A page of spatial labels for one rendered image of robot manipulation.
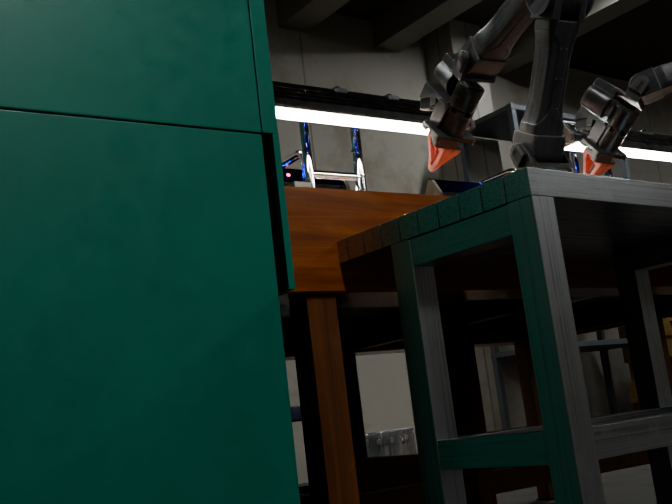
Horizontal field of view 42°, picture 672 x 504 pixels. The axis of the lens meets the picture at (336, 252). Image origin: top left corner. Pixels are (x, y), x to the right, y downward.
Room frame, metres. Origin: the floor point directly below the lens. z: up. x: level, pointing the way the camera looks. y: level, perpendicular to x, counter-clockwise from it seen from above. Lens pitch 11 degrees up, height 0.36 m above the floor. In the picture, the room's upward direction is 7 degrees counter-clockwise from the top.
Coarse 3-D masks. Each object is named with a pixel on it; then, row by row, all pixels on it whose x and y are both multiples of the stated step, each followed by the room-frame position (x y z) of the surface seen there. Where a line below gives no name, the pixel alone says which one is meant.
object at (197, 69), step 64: (0, 0) 1.13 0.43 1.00; (64, 0) 1.18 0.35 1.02; (128, 0) 1.24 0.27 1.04; (192, 0) 1.30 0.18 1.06; (256, 0) 1.37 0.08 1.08; (0, 64) 1.13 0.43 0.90; (64, 64) 1.18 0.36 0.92; (128, 64) 1.24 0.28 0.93; (192, 64) 1.30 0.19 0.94; (256, 64) 1.36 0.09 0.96; (256, 128) 1.36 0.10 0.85
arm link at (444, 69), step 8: (448, 56) 1.67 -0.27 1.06; (456, 56) 1.59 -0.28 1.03; (464, 56) 1.57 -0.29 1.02; (440, 64) 1.69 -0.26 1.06; (448, 64) 1.68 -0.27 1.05; (456, 64) 1.60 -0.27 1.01; (464, 64) 1.58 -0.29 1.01; (440, 72) 1.69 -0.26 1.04; (448, 72) 1.67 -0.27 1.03; (456, 72) 1.61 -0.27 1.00; (464, 72) 1.60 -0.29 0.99; (440, 80) 1.69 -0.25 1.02; (448, 80) 1.67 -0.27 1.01; (464, 80) 1.61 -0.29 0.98; (472, 80) 1.62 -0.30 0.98; (480, 80) 1.62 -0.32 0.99; (488, 80) 1.63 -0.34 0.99; (448, 88) 1.68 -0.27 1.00
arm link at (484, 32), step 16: (512, 0) 1.46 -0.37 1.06; (528, 0) 1.38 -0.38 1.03; (544, 0) 1.35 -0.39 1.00; (592, 0) 1.37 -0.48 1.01; (496, 16) 1.51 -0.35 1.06; (512, 16) 1.47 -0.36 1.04; (528, 16) 1.46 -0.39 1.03; (480, 32) 1.55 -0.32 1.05; (496, 32) 1.51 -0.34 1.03; (512, 32) 1.50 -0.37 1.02; (464, 48) 1.59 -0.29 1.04; (480, 48) 1.55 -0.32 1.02; (496, 48) 1.54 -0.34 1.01; (480, 64) 1.57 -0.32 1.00; (496, 64) 1.59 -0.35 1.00
